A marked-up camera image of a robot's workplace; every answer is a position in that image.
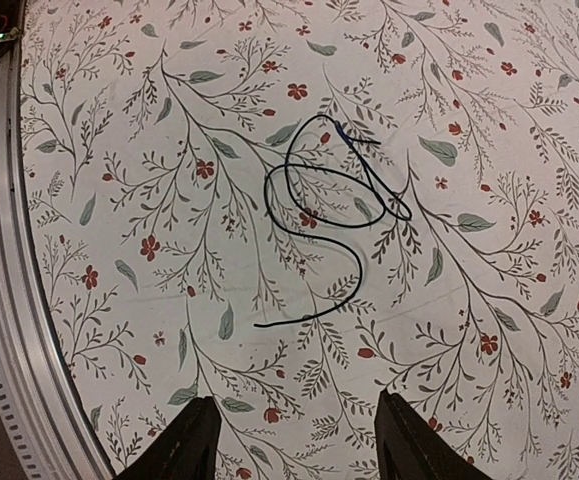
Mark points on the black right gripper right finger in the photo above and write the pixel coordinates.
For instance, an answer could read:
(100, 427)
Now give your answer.
(408, 448)

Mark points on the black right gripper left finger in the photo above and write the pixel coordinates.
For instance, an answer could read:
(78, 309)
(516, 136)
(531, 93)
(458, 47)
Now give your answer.
(185, 450)

